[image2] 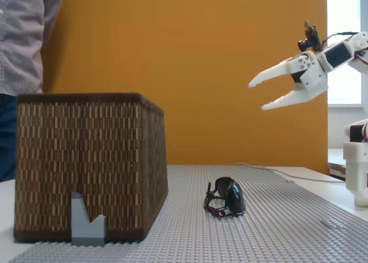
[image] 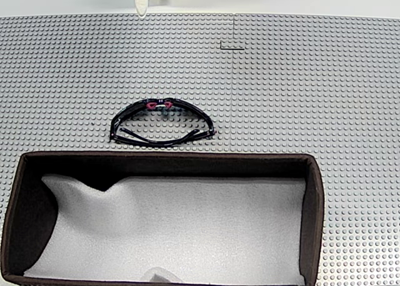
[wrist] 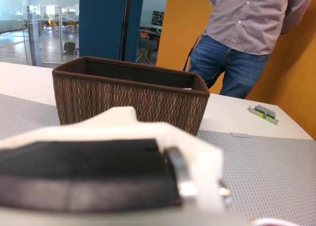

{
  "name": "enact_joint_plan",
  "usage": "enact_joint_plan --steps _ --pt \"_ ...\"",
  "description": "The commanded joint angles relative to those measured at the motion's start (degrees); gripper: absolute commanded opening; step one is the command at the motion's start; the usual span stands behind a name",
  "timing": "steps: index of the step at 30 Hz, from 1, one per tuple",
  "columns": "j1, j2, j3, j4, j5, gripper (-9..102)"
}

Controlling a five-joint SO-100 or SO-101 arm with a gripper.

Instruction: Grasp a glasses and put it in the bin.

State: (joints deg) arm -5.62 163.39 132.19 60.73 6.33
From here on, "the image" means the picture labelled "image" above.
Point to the black glasses with red pads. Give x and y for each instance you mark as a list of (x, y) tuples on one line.
[(152, 105)]

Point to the brown fabric bin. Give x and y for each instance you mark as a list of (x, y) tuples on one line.
[(28, 205)]

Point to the small grey flat plate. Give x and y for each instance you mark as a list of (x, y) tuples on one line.
[(232, 45)]

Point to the grey studded baseplate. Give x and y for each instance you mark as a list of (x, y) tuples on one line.
[(312, 80), (93, 64)]

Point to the white foam pad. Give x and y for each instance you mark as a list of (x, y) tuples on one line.
[(187, 229)]

